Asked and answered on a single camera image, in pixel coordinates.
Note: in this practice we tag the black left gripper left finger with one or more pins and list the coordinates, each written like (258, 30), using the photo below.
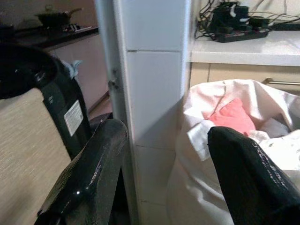
(93, 168)

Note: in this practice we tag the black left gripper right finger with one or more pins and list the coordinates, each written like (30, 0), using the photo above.
(246, 178)

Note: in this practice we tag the white fabric laundry bag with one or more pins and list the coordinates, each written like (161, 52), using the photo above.
(201, 164)

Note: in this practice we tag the white label sticker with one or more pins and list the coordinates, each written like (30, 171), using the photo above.
(73, 116)

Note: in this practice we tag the white garment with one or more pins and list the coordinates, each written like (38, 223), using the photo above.
(274, 127)

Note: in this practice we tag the pink cloth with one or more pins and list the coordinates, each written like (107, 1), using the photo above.
(230, 117)

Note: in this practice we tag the pink kitchen cabinet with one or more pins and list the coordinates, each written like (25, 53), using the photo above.
(84, 70)

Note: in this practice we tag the light blue rag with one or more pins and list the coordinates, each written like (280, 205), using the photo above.
(74, 68)

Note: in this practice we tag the white counter with beige drawers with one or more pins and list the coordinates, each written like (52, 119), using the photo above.
(246, 54)

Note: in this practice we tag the black gas stove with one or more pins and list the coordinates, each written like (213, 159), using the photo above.
(47, 35)

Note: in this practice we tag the black power strip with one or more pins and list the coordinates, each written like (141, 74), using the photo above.
(243, 35)

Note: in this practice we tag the black wok with lid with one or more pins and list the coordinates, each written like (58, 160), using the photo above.
(57, 17)

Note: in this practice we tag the black power adapter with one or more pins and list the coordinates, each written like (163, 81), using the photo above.
(230, 14)

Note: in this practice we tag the white door frame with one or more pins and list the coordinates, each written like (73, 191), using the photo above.
(117, 70)

